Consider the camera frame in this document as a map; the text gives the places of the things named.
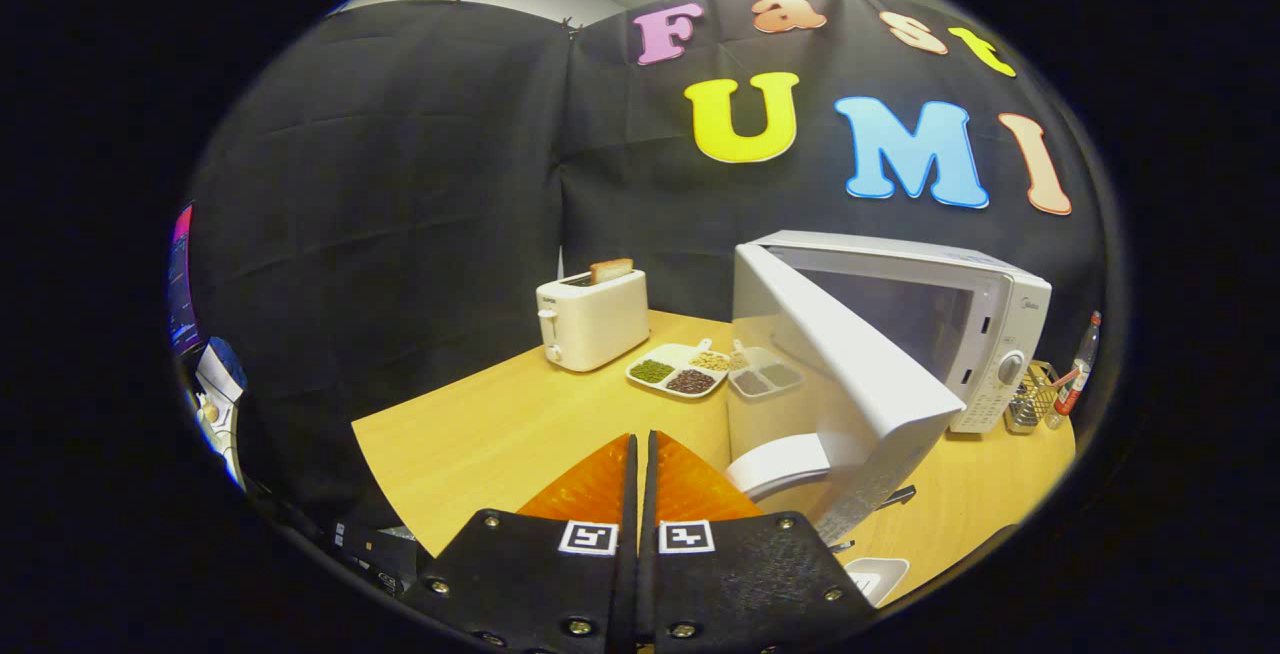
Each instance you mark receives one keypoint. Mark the black box device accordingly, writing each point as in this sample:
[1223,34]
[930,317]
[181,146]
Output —
[375,549]

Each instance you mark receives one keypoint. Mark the pink striped stick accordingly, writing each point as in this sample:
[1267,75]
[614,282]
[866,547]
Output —
[1062,380]

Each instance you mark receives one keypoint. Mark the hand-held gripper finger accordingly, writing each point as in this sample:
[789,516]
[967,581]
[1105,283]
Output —
[647,584]
[627,584]

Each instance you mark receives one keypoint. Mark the toasted bread slice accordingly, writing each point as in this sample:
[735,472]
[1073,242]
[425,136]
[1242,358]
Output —
[611,270]

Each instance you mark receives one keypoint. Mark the white blue object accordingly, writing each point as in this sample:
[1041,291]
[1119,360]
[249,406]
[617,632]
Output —
[215,374]

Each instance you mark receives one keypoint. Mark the white plastic tray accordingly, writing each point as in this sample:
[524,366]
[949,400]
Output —
[885,574]

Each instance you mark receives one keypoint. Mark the white toaster oven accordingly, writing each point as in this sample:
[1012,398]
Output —
[860,384]

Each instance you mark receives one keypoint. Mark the clear red label water bottle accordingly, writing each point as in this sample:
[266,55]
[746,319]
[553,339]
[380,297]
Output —
[1085,364]

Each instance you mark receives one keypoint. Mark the black backdrop cloth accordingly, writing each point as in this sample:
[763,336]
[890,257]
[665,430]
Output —
[400,184]

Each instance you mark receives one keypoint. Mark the white divided bean dish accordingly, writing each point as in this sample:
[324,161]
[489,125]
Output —
[680,369]

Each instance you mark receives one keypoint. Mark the cream toaster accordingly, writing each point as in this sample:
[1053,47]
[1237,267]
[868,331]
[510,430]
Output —
[600,319]

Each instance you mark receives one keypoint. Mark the glowing monitor screen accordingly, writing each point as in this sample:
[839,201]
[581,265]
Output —
[180,284]

